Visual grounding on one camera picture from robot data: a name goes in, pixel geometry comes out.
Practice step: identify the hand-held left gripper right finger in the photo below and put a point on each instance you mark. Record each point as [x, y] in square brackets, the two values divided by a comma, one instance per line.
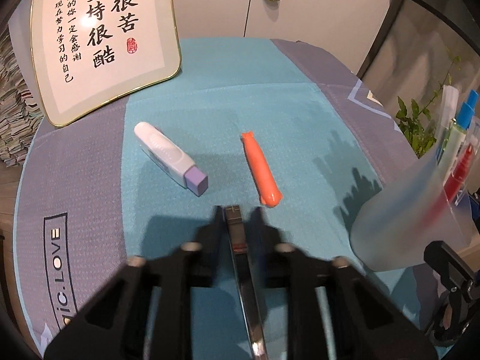
[262, 230]

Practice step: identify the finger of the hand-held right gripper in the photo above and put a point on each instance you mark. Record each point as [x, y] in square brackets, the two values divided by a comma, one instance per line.
[474, 210]
[452, 270]

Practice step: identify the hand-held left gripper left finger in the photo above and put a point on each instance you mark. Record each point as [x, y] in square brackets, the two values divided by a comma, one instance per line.
[215, 227]

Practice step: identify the red gel pen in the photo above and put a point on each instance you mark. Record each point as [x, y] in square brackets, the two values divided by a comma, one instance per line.
[459, 174]

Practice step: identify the silver metal utility knife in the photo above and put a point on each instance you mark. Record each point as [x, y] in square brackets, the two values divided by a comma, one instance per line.
[243, 270]

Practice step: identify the orange sausage snack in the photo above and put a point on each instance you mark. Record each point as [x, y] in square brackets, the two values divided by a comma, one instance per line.
[260, 168]

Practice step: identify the translucent plastic cup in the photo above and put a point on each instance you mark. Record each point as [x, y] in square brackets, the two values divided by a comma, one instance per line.
[397, 225]

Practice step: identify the clear plastic pen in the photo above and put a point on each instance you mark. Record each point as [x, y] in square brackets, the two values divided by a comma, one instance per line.
[448, 120]

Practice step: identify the blue and yellow-green pen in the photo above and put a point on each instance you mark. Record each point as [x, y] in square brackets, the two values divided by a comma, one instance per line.
[468, 110]

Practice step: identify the green potted plant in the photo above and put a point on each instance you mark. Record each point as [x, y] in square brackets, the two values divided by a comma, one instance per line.
[416, 120]

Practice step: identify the teal and grey tablecloth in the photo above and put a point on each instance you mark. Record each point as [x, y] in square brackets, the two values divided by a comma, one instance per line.
[300, 120]

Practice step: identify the white calligraphy sign board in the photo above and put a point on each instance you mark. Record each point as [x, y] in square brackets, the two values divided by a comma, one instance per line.
[112, 37]

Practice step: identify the white cabinet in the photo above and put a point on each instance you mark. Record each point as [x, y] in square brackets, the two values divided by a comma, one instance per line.
[318, 11]

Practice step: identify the tall stack of papers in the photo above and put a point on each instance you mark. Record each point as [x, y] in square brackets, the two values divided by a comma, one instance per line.
[15, 112]

